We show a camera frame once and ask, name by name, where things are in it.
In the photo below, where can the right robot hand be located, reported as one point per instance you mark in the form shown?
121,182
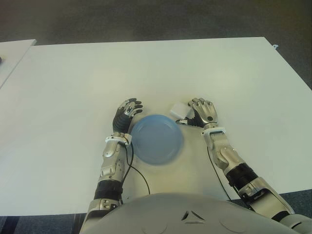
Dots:
206,113

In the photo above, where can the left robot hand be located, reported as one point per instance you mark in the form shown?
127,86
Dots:
122,122

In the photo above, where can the white charger block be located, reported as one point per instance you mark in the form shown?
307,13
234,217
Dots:
180,111

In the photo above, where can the blue round plate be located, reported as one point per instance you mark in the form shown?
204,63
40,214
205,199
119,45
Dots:
158,141

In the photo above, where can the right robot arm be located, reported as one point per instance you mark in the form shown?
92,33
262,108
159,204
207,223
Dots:
239,170

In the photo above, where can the small white floor object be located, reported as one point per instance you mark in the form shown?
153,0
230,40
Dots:
275,45

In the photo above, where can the grey robot torso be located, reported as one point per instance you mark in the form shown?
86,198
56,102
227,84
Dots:
187,217

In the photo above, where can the table leg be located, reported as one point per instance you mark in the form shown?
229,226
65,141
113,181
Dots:
78,224

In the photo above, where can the neighbouring white table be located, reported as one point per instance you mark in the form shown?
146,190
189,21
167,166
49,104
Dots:
12,58

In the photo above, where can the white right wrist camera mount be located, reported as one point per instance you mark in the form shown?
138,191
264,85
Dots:
206,132

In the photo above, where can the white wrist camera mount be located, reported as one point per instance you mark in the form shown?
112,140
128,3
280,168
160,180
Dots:
113,139
206,132

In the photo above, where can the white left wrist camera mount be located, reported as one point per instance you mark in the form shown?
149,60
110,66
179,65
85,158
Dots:
113,139

